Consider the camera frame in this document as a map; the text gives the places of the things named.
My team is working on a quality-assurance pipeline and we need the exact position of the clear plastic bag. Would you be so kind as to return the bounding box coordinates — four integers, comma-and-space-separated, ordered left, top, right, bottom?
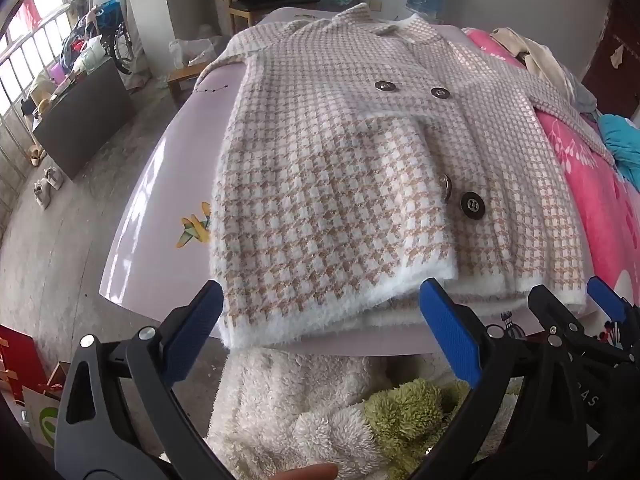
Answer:
170, 35, 228, 68

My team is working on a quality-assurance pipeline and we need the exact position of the pink printed blanket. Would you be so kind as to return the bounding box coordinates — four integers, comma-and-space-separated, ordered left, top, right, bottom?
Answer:
462, 27, 640, 356

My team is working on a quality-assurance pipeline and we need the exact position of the dark grey board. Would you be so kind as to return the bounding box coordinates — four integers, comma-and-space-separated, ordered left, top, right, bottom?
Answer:
32, 57, 136, 181

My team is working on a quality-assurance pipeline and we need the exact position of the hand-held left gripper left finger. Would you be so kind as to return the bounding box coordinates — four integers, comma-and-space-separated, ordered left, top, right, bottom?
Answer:
54, 280, 236, 480

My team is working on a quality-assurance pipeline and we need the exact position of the dark red door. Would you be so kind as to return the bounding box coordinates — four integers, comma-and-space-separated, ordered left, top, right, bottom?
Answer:
582, 0, 640, 121

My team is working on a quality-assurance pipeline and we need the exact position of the white fleece garment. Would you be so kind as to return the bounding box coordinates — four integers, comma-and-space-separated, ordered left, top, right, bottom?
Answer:
205, 345, 521, 480

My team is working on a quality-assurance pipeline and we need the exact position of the beige garment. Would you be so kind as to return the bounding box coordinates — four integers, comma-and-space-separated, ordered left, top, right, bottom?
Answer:
490, 27, 601, 111

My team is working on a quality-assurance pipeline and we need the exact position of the pink printed table cover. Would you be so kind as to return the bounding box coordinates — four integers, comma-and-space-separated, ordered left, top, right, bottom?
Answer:
100, 7, 606, 356

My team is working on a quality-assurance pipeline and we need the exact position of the small wooden stool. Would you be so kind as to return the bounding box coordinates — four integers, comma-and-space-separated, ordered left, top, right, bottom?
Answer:
167, 62, 208, 106

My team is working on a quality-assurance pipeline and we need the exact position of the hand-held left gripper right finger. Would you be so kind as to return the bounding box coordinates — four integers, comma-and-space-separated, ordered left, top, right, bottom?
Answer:
410, 277, 588, 480

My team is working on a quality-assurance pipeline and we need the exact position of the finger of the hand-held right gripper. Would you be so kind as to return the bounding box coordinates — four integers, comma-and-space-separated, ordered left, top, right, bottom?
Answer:
528, 285, 626, 366
587, 276, 640, 356

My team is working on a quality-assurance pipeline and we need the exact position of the green fuzzy cloth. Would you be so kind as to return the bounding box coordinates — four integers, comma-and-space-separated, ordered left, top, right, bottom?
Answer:
362, 377, 481, 480

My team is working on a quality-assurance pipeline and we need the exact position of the beige white houndstooth coat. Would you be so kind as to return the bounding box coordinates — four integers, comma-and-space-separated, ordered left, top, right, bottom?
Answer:
192, 2, 616, 351

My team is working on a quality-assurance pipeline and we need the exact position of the bicycle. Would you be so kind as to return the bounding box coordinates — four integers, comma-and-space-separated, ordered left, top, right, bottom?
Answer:
95, 0, 138, 76

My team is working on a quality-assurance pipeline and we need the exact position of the white bag green logo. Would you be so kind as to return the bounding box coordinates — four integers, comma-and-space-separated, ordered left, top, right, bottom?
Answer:
22, 385, 63, 446

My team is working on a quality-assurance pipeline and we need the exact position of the person's left hand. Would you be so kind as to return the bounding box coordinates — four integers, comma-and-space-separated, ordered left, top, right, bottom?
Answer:
277, 462, 341, 480

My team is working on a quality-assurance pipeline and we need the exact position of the teal garment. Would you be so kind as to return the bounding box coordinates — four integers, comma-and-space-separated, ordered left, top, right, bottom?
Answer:
597, 112, 640, 186

